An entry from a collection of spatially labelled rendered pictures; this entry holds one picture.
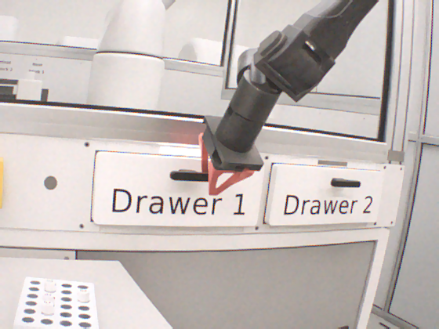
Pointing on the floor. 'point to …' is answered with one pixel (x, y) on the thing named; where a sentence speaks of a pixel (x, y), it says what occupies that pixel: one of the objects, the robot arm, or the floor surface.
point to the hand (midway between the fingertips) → (211, 182)
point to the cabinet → (233, 272)
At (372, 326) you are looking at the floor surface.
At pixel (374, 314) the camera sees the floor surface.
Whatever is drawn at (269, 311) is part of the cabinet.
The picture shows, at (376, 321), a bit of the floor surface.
